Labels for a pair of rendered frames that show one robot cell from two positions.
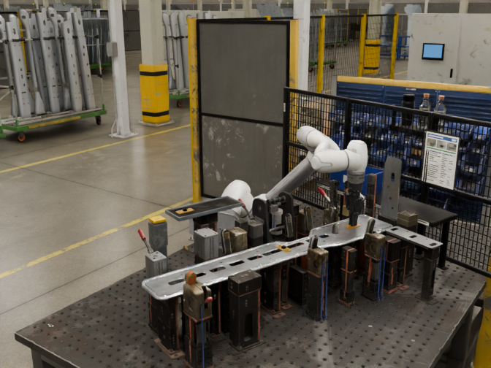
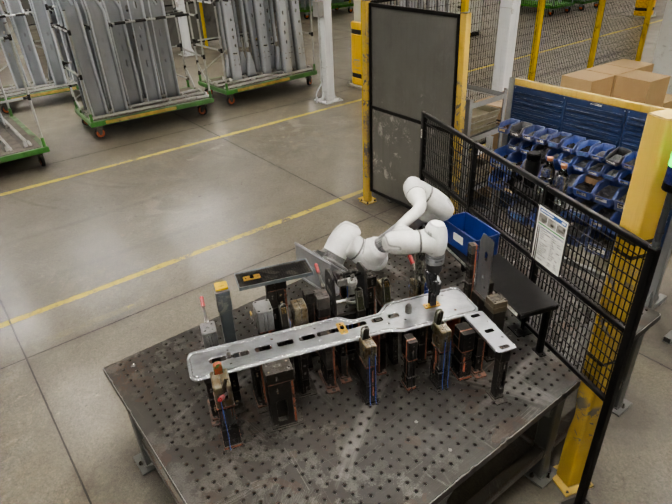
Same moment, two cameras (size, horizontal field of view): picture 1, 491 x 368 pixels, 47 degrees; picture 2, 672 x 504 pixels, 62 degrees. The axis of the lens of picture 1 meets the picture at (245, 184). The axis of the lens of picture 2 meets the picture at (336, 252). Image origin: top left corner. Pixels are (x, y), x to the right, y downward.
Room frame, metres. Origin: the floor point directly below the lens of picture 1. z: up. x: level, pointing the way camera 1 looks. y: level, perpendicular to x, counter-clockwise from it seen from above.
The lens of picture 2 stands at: (0.52, -0.79, 2.64)
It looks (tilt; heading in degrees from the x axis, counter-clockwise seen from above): 31 degrees down; 18
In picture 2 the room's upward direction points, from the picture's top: 3 degrees counter-clockwise
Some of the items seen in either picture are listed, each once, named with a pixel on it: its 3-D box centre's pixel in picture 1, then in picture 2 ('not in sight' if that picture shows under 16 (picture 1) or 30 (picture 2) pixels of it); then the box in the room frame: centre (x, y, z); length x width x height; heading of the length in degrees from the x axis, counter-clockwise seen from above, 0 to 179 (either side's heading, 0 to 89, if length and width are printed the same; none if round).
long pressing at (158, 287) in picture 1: (281, 250); (338, 331); (2.44, -0.17, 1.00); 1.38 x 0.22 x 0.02; 126
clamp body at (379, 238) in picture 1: (373, 266); (439, 355); (2.53, -0.63, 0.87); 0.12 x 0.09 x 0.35; 36
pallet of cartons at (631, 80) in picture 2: not in sight; (615, 118); (7.49, -2.04, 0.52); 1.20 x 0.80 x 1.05; 141
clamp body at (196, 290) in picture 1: (199, 327); (226, 409); (1.97, 0.19, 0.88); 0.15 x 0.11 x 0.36; 36
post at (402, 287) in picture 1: (400, 260); (478, 348); (2.66, -0.80, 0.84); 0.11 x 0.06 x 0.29; 36
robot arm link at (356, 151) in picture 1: (354, 155); (433, 237); (2.73, -0.55, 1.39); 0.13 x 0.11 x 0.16; 110
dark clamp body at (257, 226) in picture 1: (253, 257); (323, 324); (2.60, -0.04, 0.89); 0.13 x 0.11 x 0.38; 36
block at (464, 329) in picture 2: (387, 263); (462, 351); (2.62, -0.73, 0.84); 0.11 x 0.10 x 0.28; 36
